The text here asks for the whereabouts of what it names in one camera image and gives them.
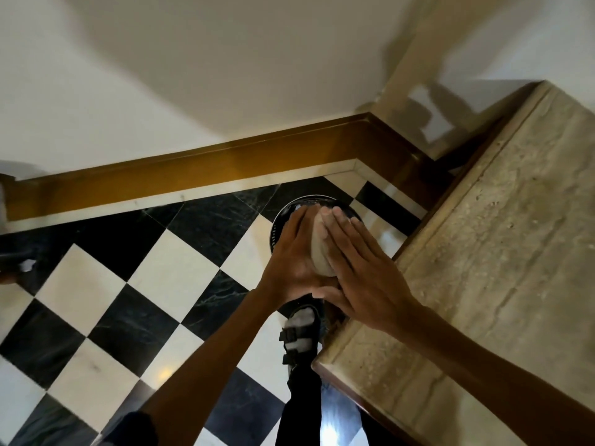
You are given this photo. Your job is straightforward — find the person's right hand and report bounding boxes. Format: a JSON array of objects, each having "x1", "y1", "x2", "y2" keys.
[{"x1": 312, "y1": 208, "x2": 423, "y2": 339}]

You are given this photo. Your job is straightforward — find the person's left hand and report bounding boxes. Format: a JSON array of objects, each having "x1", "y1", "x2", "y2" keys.
[{"x1": 258, "y1": 203, "x2": 339, "y2": 313}]

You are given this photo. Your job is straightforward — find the white dough ball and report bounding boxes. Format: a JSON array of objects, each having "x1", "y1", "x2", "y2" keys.
[{"x1": 310, "y1": 212, "x2": 338, "y2": 278}]

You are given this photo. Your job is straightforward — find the person's left forearm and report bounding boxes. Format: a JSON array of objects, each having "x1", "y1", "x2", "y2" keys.
[{"x1": 138, "y1": 287, "x2": 290, "y2": 446}]

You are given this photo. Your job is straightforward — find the person's right forearm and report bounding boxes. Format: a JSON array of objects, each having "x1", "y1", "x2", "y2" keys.
[{"x1": 399, "y1": 302, "x2": 595, "y2": 446}]

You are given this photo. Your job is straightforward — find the round black waste bin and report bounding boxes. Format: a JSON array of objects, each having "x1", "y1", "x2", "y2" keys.
[{"x1": 269, "y1": 194, "x2": 364, "y2": 257}]

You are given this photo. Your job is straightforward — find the grey sock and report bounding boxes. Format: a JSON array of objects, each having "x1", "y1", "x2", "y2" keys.
[{"x1": 284, "y1": 307, "x2": 319, "y2": 356}]

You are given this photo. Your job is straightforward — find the brown wooden skirting board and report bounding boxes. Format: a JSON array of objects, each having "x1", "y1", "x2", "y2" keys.
[{"x1": 0, "y1": 111, "x2": 449, "y2": 223}]

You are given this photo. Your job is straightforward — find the person's black trouser leg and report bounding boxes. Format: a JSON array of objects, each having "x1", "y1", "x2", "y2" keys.
[{"x1": 275, "y1": 360, "x2": 327, "y2": 446}]

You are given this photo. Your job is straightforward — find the person's black sleeve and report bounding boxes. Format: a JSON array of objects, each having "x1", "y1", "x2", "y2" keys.
[{"x1": 100, "y1": 410, "x2": 160, "y2": 446}]

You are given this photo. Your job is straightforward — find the black strap sandal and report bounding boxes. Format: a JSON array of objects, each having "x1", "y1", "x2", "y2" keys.
[{"x1": 278, "y1": 302, "x2": 328, "y2": 367}]

